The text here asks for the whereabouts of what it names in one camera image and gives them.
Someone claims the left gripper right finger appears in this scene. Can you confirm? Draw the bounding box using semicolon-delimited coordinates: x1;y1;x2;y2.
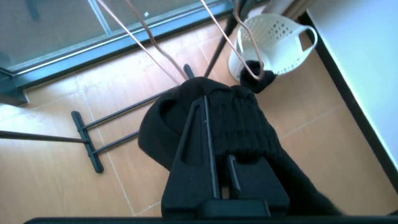
225;154;290;215

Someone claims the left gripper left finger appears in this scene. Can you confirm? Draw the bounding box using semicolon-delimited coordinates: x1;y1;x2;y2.
160;95;220;218

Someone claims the black clothes rack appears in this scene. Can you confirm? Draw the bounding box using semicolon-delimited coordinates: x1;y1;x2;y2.
0;0;249;174

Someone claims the white laundry basket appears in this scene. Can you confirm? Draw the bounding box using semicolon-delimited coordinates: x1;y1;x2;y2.
228;12;318;82

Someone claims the beige curtain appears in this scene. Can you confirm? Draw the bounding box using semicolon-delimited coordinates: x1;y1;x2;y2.
261;0;312;20

